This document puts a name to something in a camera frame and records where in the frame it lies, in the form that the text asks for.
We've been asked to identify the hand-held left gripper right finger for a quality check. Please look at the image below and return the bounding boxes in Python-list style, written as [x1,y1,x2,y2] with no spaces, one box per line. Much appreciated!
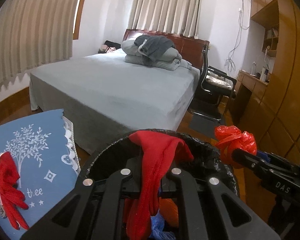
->
[160,161,283,240]

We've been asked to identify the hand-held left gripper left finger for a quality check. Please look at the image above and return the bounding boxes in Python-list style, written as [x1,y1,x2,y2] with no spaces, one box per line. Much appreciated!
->
[20,159,143,240]

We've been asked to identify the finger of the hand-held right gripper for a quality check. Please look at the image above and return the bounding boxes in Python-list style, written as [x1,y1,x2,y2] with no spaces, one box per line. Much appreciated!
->
[256,151,272,164]
[232,149,268,174]

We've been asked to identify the red plastic bag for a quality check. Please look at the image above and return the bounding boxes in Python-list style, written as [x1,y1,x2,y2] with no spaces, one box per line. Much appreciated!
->
[214,125,257,169]

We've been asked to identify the orange foam net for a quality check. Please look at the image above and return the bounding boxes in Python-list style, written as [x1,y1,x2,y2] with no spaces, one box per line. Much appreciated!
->
[160,197,178,228]

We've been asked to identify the black bagged trash bin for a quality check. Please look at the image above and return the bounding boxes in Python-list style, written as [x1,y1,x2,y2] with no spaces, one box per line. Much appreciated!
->
[78,129,240,240]

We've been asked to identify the red glove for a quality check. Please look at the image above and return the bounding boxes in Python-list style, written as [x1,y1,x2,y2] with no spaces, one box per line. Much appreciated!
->
[126,130,194,240]
[0,151,30,230]

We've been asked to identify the blue plastic bag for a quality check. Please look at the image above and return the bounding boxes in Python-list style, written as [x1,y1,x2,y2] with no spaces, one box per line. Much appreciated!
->
[150,212,177,240]

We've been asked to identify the dark grey floor mat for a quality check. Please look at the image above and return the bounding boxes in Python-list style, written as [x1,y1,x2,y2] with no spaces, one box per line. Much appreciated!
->
[190,112,227,133]

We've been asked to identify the blue tree print tablecloth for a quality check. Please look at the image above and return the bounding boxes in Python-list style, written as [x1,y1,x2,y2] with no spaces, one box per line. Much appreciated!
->
[0,109,82,240]

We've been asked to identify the wooden desk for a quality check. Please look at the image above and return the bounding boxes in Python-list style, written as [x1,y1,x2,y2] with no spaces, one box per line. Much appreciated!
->
[230,70,270,128]

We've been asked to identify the white bottle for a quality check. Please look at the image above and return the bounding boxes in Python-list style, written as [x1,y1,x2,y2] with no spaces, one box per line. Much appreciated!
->
[260,66,270,82]

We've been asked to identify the patterned chair cushion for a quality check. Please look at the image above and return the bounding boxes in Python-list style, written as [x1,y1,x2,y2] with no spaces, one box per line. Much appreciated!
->
[205,74,234,89]

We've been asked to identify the black office chair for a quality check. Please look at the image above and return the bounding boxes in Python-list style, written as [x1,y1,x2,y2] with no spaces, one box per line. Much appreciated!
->
[187,44,238,124]

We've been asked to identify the bed with grey sheet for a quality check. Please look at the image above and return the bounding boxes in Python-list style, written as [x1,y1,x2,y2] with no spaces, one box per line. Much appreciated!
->
[29,49,200,155]

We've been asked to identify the wooden headboard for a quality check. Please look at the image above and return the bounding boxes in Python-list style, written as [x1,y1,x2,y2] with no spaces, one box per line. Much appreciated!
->
[122,29,210,72]

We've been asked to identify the folded light grey quilt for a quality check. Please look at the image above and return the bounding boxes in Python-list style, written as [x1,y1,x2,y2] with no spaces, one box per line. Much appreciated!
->
[121,39,193,72]

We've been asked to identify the dark pile behind bed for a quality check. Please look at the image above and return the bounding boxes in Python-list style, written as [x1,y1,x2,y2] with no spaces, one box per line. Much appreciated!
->
[97,40,122,55]

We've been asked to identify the dark grey clothes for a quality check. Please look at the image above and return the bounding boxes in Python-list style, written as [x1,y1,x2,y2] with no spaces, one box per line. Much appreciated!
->
[134,35,177,62]

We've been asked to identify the narrow beige curtain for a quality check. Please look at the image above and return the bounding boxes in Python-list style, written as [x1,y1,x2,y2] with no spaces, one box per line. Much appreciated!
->
[129,0,203,39]

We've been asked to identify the wide beige curtain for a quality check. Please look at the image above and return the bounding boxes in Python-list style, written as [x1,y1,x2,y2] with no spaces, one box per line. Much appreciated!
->
[0,0,87,93]

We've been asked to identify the wooden wall cabinet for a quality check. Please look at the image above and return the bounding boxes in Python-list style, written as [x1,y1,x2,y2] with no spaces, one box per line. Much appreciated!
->
[250,0,300,180]

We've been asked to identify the white wall cables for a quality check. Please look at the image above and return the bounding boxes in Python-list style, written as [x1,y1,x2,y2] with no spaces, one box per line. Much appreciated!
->
[225,0,250,74]

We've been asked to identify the wooden window frame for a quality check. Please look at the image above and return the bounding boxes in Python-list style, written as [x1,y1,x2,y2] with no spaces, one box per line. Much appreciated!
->
[72,0,90,40]

